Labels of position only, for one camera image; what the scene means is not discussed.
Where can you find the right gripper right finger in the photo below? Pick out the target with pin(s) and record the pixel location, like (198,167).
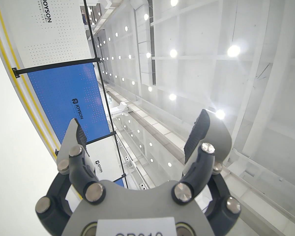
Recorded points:
(199,165)

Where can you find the blue perforated partition panel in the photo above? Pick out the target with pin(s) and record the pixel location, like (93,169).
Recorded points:
(64,92)

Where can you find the white perforated partition panel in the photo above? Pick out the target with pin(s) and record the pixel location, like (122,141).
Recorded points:
(51,40)
(105,158)

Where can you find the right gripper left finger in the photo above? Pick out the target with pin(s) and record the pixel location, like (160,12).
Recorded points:
(76,165)

